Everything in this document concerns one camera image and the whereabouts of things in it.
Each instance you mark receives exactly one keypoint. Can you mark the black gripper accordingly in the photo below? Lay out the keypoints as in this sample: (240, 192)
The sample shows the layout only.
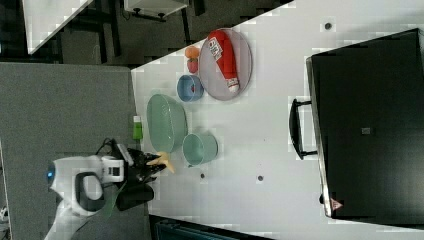
(136, 173)

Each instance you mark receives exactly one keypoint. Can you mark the peeled banana toy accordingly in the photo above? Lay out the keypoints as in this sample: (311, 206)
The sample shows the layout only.
(162, 158)

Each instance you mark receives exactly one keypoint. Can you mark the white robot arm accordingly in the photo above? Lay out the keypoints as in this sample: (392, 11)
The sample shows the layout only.
(88, 185)

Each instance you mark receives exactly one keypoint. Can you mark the green mug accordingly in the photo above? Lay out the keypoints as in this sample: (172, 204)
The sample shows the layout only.
(199, 148)

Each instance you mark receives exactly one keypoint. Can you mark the black pot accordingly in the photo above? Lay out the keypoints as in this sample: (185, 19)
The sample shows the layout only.
(134, 196)

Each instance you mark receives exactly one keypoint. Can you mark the green bottle white cap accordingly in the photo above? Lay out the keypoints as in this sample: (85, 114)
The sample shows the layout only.
(137, 128)

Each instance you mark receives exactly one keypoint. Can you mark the green oval colander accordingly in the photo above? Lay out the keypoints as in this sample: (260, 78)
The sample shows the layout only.
(166, 123)

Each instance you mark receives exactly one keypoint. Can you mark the blue bowl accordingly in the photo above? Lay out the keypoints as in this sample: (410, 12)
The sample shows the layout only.
(184, 88)

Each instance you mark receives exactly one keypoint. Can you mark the pink round plate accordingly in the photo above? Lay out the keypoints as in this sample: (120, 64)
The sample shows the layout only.
(212, 78)

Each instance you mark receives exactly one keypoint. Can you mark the pink toy fruit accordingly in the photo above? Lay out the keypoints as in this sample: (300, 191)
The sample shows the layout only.
(192, 65)

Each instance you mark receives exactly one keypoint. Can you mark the orange toy fruit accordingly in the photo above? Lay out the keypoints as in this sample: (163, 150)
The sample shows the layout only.
(192, 52)

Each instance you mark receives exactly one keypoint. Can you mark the red ketchup bottle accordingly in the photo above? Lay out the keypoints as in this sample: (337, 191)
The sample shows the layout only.
(221, 48)

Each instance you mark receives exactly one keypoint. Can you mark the white side table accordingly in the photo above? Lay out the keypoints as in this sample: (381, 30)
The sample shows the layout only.
(44, 18)

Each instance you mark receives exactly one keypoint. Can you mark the blue metal frame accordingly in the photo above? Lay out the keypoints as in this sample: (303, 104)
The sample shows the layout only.
(170, 229)

